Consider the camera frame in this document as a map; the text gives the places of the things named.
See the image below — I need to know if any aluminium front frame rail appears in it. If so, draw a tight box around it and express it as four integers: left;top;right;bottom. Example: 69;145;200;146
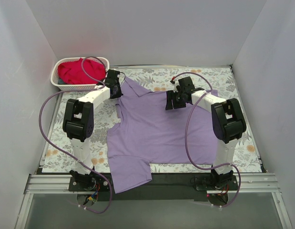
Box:
24;173;281;194

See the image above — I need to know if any floral patterned table mat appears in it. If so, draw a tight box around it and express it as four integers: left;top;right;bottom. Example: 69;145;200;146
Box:
40;67;262;173

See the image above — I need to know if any purple t shirt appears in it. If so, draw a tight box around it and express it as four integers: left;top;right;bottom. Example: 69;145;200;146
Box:
107;78;217;193

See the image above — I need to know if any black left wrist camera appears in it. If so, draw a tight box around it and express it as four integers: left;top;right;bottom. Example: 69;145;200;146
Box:
105;69;121;86

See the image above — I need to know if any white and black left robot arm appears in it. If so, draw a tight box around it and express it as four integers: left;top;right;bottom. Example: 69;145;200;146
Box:
62;82;122;190

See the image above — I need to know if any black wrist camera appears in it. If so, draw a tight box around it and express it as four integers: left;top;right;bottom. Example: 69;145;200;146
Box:
105;69;121;86
176;76;195;93

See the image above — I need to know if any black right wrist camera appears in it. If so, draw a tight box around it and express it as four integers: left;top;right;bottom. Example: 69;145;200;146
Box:
176;76;195;93

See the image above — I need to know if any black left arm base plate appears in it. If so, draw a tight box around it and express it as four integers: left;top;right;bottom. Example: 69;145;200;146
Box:
68;175;111;192

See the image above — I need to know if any white plastic basket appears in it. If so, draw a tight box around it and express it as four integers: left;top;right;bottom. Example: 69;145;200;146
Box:
51;57;110;91

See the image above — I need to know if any red t shirt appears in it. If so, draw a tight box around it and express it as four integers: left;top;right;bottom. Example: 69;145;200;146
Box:
57;58;106;84

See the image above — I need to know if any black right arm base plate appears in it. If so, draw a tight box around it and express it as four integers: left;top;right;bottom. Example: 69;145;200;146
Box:
190;174;238;191

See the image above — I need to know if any teal cloth in basket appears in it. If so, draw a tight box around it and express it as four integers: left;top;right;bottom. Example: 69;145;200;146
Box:
57;78;66;85

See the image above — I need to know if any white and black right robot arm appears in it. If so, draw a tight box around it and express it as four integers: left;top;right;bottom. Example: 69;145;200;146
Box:
165;90;246;187

